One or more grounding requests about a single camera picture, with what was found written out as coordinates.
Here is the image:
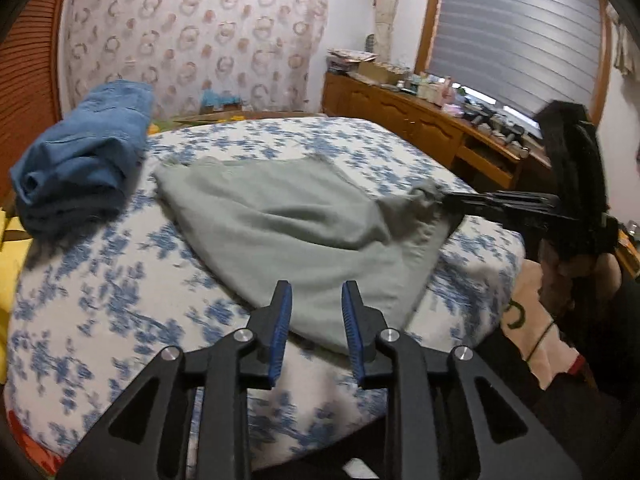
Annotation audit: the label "blue floral bed sheet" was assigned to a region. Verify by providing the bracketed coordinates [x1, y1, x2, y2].
[5, 117, 526, 466]

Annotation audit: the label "group of toiletry bottles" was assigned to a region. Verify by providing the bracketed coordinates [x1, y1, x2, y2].
[400, 72, 458, 108]

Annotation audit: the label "grey pants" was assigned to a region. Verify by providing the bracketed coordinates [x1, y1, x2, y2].
[152, 152, 451, 358]

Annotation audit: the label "person's right hand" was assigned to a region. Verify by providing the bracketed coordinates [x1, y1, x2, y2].
[540, 240, 623, 306]

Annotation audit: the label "circle print sheer curtain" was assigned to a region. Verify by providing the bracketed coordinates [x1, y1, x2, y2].
[62, 0, 331, 118]

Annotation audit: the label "wooden cabinet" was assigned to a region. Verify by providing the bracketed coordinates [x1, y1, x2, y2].
[322, 71, 556, 196]

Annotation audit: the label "yellow plush toy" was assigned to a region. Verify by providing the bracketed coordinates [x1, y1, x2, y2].
[0, 207, 33, 386]

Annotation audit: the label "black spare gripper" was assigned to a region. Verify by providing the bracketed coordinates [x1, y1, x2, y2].
[480, 115, 531, 156]

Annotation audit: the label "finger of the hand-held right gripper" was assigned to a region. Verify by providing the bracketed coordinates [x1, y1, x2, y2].
[441, 190, 560, 207]
[447, 204, 556, 233]

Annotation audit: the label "beige lace curtain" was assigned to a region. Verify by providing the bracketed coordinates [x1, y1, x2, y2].
[612, 10, 640, 76]
[372, 0, 406, 56]

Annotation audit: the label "cardboard box with blue bag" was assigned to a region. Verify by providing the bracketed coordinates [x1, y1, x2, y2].
[200, 89, 243, 113]

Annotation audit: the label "person's dark clothing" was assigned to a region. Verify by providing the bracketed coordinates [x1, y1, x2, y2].
[475, 280, 640, 480]

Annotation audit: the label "stack of printed papers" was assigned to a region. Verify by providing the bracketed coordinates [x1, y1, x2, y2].
[327, 47, 378, 73]

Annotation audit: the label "grey window blind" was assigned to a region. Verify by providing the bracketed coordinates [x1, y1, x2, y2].
[427, 0, 603, 106]

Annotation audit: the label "folded blue jeans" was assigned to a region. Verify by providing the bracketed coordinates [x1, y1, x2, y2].
[10, 80, 155, 238]

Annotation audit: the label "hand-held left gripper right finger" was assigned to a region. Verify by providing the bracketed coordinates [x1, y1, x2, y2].
[341, 280, 583, 480]

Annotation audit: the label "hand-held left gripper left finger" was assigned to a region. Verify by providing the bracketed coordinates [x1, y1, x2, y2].
[60, 280, 293, 480]

